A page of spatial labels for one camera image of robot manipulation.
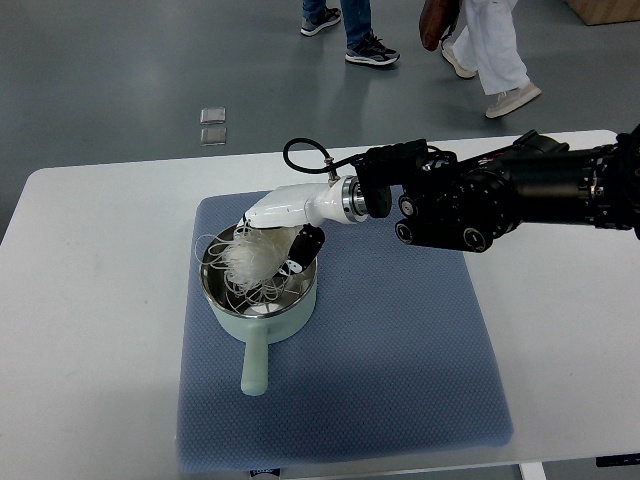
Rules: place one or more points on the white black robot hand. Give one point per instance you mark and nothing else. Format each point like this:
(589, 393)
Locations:
(307, 206)

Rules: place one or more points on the white vermicelli bundle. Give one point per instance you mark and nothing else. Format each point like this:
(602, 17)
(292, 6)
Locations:
(248, 262)

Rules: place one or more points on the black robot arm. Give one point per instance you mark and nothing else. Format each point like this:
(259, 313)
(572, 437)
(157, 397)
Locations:
(465, 205)

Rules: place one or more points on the mint green steel pot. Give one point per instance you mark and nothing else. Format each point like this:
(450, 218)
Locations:
(258, 332)

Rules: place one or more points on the lower metal floor plate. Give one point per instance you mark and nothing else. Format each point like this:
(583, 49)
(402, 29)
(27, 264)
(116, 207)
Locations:
(213, 136)

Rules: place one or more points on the metal floor plate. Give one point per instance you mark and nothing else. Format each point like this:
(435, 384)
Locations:
(213, 136)
(213, 115)

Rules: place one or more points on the person in blue jeans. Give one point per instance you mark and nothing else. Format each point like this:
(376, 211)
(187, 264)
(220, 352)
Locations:
(363, 47)

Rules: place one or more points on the upper metal floor plate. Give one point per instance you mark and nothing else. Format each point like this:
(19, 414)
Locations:
(213, 115)

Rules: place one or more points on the blue textured mat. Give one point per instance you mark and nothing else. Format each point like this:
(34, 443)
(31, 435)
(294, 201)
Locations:
(395, 359)

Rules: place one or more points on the brown leather bag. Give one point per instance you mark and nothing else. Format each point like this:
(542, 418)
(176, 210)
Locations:
(438, 20)

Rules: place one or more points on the person in white trousers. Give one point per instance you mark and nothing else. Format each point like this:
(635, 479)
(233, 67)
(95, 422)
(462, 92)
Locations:
(487, 48)

